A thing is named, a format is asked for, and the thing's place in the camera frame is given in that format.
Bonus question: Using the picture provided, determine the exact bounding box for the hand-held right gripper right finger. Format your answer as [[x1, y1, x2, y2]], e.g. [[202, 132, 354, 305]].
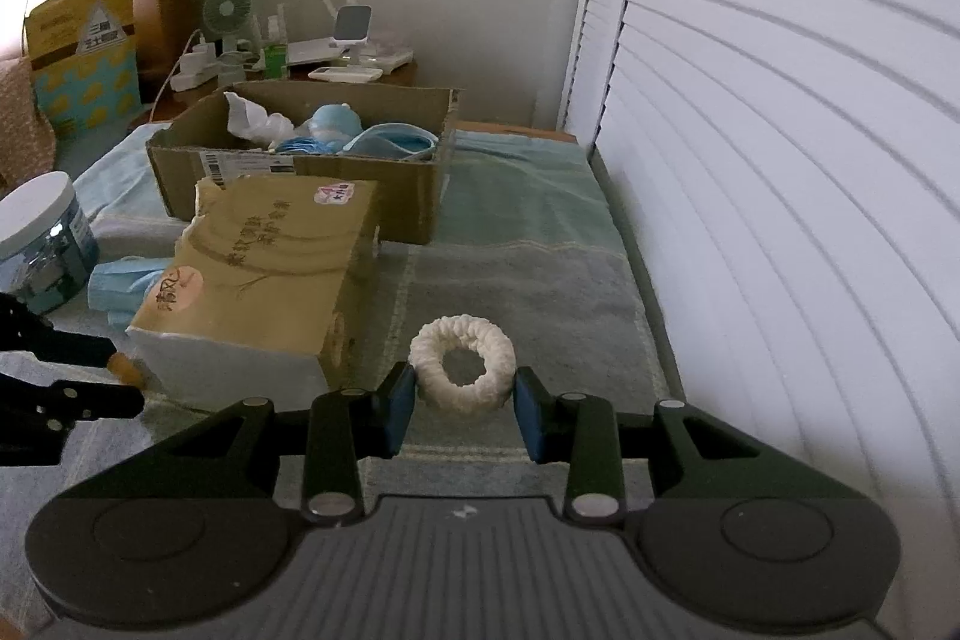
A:
[[514, 366, 875, 527]]

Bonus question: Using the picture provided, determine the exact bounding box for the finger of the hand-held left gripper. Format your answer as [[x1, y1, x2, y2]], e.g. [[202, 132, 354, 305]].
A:
[[0, 377, 145, 462], [0, 291, 115, 367]]

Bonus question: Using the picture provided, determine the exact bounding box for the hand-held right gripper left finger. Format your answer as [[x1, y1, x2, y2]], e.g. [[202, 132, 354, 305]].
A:
[[60, 361, 417, 527]]

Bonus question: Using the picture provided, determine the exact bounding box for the white knitted scrunchie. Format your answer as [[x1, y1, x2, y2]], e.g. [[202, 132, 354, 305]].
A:
[[408, 313, 518, 417]]

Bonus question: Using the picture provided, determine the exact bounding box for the cardboard box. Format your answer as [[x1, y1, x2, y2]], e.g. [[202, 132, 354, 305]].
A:
[[145, 80, 460, 245]]

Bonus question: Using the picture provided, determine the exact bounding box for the blue face mask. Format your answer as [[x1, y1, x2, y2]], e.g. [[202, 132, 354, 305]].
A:
[[87, 256, 175, 327], [341, 121, 441, 163]]

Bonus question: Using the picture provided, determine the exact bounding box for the light blue plush toy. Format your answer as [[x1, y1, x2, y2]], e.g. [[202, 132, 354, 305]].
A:
[[304, 102, 366, 145]]

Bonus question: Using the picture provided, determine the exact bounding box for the small orange toy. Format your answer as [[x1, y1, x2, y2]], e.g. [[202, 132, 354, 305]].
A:
[[109, 350, 145, 387]]

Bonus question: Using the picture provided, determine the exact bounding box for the white-lid blue jar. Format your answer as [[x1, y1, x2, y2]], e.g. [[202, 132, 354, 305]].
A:
[[0, 170, 100, 316]]

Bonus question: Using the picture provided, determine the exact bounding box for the light blue towel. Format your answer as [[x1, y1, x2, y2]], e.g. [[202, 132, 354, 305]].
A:
[[73, 125, 182, 223]]

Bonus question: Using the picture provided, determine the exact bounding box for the tan paper tissue pack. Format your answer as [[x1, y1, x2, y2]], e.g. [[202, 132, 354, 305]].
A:
[[124, 175, 380, 413]]

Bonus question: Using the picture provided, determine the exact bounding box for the brown patterned pillow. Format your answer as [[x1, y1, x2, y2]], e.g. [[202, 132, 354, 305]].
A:
[[0, 56, 59, 200]]

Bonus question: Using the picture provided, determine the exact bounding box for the yellow and blue packet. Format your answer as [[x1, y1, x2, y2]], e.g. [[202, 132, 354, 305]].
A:
[[25, 0, 143, 140]]

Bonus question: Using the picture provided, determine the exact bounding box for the white power strip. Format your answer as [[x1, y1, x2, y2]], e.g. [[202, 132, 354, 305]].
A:
[[167, 31, 224, 91]]

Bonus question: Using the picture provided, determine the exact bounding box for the wooden bedside table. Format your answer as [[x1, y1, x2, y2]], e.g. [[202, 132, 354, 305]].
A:
[[154, 59, 419, 120]]

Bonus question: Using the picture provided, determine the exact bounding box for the flat white tray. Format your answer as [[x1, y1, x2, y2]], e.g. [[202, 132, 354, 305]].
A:
[[307, 65, 385, 85]]

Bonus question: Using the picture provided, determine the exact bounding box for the white louvered closet door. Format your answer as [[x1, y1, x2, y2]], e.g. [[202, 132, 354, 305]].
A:
[[556, 0, 960, 510]]

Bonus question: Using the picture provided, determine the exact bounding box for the green label bottle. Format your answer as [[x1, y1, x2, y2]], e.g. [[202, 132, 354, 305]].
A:
[[261, 1, 291, 80]]

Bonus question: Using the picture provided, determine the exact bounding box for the flat white box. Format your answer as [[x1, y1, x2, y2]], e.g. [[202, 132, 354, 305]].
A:
[[287, 37, 415, 73]]

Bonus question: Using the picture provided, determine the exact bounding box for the small white desk fan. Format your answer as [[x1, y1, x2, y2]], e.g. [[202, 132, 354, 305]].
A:
[[201, 0, 265, 70]]

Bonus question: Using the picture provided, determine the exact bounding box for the white stand-mounted device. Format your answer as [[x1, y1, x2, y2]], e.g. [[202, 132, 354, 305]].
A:
[[322, 0, 374, 69]]

